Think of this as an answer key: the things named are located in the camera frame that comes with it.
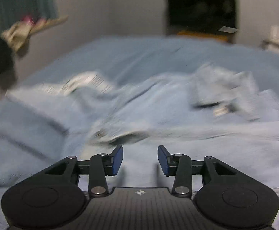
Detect cream cloth on sill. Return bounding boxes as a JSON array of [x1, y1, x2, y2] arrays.
[[0, 21, 33, 53]]

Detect black monitor screen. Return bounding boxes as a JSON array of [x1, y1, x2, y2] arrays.
[[166, 0, 239, 35]]

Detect small shelf under router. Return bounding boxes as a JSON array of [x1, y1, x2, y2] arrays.
[[261, 40, 279, 54]]

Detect light blue denim jacket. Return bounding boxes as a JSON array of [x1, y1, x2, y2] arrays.
[[7, 64, 279, 193]]

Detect black object on sill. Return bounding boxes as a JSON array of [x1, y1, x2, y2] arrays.
[[0, 37, 17, 92]]

